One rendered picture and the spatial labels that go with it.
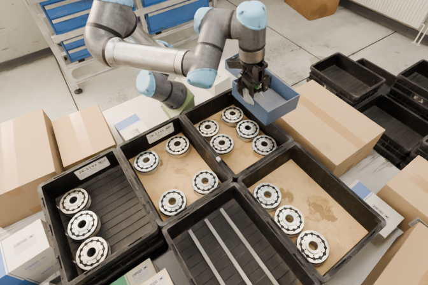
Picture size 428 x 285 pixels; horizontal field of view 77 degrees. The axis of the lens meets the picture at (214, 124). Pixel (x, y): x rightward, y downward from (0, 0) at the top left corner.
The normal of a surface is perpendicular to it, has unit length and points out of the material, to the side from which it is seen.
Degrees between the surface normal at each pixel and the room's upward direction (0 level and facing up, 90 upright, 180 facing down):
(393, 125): 0
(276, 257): 0
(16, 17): 90
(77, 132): 0
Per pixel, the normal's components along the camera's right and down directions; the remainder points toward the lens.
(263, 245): -0.04, -0.65
